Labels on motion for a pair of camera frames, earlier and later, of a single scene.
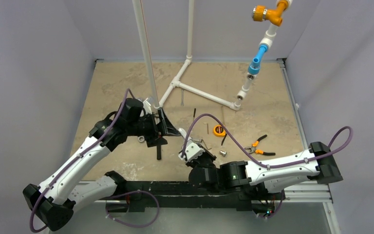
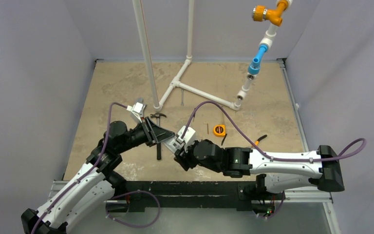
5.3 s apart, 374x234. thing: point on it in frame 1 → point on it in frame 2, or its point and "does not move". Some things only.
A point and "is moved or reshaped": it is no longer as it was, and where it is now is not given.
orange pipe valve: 261,14 does not move
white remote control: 184,134 is moved or reshaped
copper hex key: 207,125 does not move
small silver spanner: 182,103 does not move
